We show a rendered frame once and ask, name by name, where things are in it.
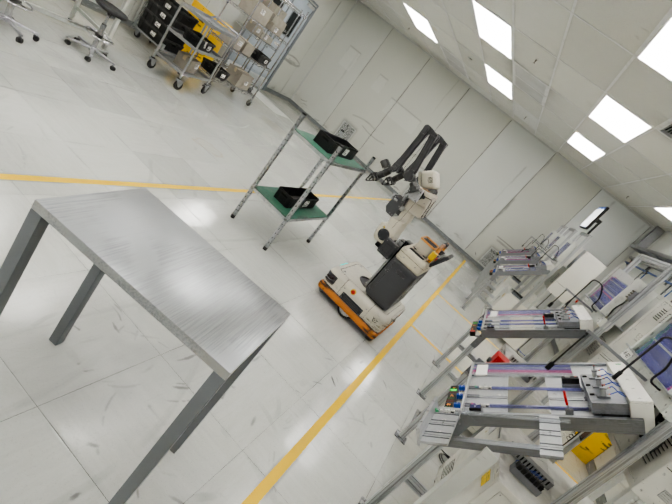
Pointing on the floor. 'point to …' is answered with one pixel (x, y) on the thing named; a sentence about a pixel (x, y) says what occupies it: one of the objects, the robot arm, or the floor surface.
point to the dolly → (160, 15)
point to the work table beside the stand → (156, 291)
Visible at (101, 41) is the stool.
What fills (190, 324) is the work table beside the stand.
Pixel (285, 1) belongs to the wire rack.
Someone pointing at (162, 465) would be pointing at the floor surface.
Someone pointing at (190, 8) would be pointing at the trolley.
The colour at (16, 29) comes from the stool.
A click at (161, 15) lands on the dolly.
